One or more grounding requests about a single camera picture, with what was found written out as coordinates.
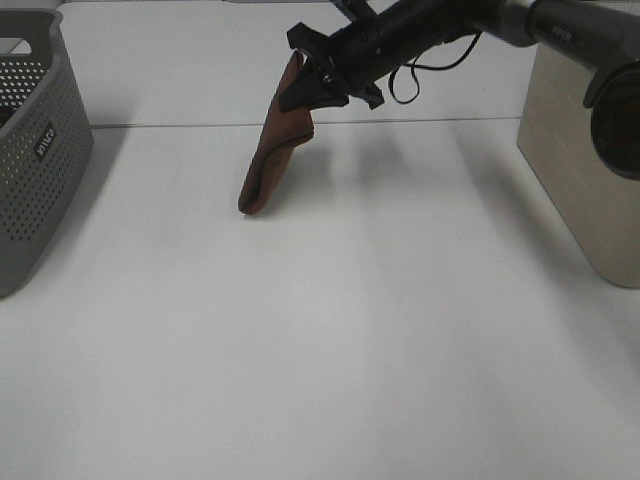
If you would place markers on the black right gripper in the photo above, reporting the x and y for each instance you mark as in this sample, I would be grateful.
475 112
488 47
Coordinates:
348 63

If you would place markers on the brown towel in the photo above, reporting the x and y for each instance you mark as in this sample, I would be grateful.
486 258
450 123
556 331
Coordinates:
281 134

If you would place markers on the beige plastic storage bin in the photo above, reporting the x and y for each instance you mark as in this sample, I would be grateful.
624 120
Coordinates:
600 208

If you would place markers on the grey perforated plastic basket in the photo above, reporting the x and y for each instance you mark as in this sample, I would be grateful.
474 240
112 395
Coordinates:
46 140

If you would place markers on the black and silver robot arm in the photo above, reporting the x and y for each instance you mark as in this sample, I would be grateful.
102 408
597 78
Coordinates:
603 40

